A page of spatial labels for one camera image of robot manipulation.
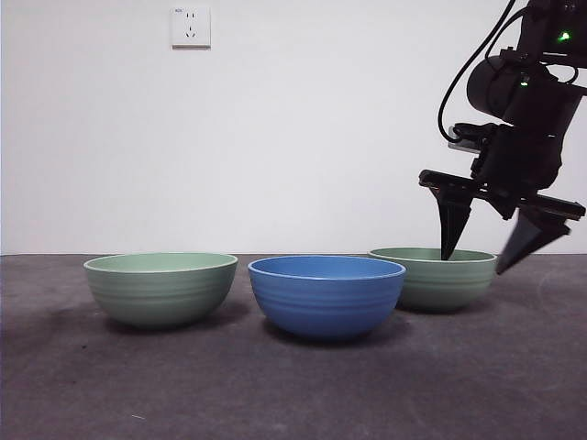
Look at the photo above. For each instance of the green ribbed bowl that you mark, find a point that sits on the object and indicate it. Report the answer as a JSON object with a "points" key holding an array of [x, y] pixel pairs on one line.
{"points": [[160, 293], [449, 286]]}

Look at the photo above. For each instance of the white wall socket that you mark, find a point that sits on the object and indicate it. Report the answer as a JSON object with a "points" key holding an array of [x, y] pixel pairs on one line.
{"points": [[191, 27]]}

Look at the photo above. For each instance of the blue ribbed bowl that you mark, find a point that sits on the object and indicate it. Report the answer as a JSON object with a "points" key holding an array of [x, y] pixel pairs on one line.
{"points": [[325, 307]]}

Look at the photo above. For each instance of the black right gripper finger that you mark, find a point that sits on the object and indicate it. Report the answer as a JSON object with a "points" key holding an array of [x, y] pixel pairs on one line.
{"points": [[451, 220], [527, 240]]}

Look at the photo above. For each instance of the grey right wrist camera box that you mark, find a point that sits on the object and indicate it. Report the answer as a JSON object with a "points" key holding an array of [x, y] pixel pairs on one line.
{"points": [[463, 146]]}

